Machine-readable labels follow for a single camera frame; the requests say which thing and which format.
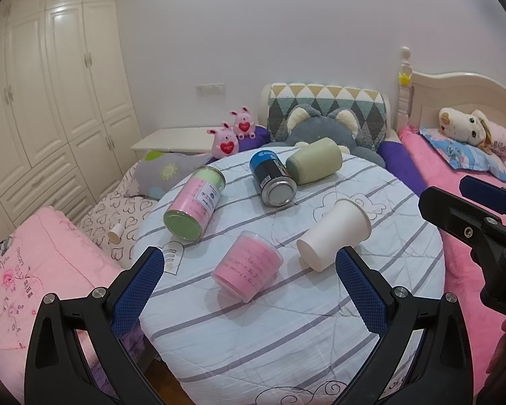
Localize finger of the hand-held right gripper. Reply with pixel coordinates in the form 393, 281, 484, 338
458, 175, 506, 221
419, 186, 506, 263

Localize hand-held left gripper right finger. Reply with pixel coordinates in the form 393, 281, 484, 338
336, 246, 476, 405

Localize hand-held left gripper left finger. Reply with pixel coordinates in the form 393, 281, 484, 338
23, 245, 170, 405

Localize pink plastic cup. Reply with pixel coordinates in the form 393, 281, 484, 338
211, 230, 283, 303

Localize green cup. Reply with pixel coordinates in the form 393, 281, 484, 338
286, 138, 343, 185

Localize person's right hand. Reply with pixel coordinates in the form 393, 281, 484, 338
486, 316, 506, 375

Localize pink bed sheet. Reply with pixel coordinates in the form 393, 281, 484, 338
398, 127, 506, 389

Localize blue cartoon pillow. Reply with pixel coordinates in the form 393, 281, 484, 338
419, 126, 506, 185

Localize purple blanket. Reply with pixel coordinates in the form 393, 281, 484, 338
377, 139, 427, 198

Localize cream plush dog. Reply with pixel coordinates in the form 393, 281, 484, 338
438, 107, 495, 155

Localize heart print blanket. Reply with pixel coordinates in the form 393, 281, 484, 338
78, 162, 162, 269

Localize pink embroidered quilt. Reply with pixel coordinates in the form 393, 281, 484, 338
0, 207, 153, 389

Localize pink and green can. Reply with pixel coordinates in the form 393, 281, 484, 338
163, 166, 226, 240

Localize cream wooden bed headboard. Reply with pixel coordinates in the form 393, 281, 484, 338
395, 46, 506, 132

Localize grey flower pillow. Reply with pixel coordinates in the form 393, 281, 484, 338
134, 150, 220, 201

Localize triangle patterned cushion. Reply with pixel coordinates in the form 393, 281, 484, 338
266, 83, 388, 149

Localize blue and black can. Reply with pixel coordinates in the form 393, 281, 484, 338
250, 149, 298, 207

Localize white side table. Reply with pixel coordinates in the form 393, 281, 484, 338
131, 127, 221, 155

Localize grey cat plush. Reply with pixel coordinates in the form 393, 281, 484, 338
270, 103, 386, 169

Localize pink bunny toy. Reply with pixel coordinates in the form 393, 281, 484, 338
230, 105, 257, 139
206, 122, 240, 158

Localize purple pillow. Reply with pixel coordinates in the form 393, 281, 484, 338
236, 124, 272, 153

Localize white wardrobe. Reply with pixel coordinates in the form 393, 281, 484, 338
0, 0, 143, 258

